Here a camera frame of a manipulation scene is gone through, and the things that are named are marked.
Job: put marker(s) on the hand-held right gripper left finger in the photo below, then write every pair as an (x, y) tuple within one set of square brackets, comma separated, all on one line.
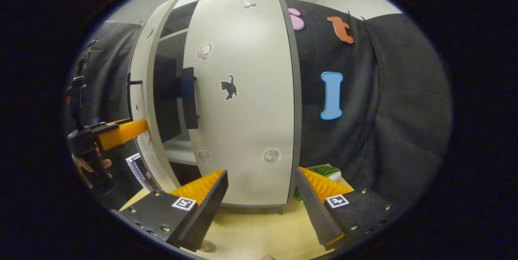
[(206, 211)]

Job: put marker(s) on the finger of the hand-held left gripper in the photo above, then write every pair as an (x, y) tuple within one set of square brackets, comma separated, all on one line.
[(121, 132)]

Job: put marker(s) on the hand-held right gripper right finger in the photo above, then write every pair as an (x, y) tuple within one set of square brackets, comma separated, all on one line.
[(311, 207)]

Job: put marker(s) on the round wooden coaster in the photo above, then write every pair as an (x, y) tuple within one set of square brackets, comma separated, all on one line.
[(207, 246)]

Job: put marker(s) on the white cabinet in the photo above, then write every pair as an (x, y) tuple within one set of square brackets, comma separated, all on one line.
[(168, 90)]

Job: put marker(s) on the white cabinet door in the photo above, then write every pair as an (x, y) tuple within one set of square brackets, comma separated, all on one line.
[(141, 69), (251, 130)]

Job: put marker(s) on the white cabinet shelf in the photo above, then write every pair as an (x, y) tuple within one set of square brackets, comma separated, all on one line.
[(178, 152), (174, 34)]

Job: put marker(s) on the watermelon slice plush toy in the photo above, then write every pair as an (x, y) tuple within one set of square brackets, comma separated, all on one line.
[(330, 171)]

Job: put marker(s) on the dark blue book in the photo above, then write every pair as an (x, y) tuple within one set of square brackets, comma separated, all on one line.
[(139, 169)]

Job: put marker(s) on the black backdrop cloth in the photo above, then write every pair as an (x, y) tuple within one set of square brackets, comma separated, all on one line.
[(384, 110)]

